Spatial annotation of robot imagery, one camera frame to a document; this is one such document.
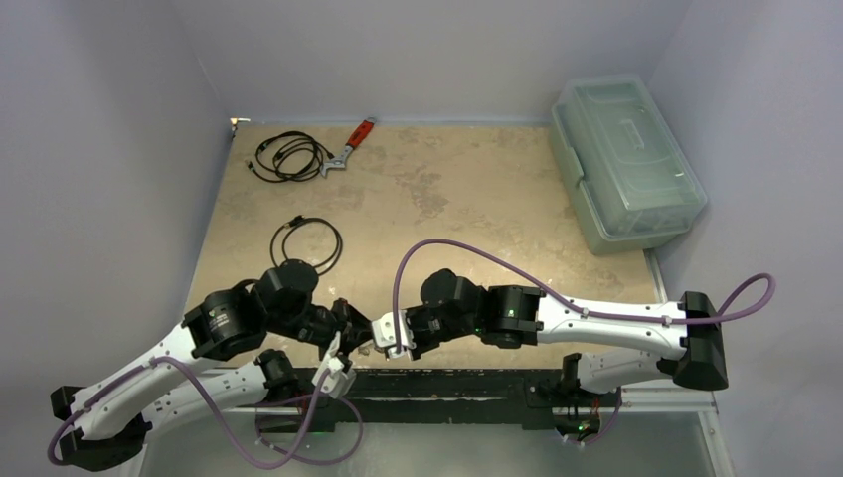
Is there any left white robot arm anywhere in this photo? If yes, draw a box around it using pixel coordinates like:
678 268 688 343
47 259 396 472

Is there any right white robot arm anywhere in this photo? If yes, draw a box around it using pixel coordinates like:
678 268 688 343
401 269 729 404

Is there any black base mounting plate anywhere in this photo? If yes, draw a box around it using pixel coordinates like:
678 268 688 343
262 367 623 434

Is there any translucent green plastic toolbox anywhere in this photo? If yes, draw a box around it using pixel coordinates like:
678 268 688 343
550 74 707 255

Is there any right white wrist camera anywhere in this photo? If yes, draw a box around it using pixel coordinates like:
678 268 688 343
371 309 416 360

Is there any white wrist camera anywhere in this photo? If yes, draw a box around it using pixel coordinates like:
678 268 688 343
311 332 356 399
371 309 416 360

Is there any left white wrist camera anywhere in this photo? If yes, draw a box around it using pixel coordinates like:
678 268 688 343
311 332 356 399

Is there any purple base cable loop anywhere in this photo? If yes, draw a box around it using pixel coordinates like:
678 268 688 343
253 388 365 467

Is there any coiled black cable near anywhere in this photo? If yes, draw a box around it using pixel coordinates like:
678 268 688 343
269 216 344 274

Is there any coiled black cable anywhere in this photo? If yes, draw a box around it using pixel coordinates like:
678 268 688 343
245 130 334 183
269 216 344 274

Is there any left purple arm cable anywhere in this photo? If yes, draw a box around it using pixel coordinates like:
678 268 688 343
47 357 331 471

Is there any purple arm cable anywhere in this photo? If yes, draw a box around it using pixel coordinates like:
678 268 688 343
392 238 777 354
47 357 331 471

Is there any coiled black cable far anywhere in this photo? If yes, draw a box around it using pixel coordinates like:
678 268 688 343
245 130 334 183

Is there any red handled adjustable wrench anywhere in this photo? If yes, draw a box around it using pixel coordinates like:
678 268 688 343
319 117 377 178

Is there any aluminium frame rail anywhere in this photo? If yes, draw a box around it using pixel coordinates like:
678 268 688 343
121 249 719 477

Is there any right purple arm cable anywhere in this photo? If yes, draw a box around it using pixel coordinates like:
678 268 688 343
392 238 777 354

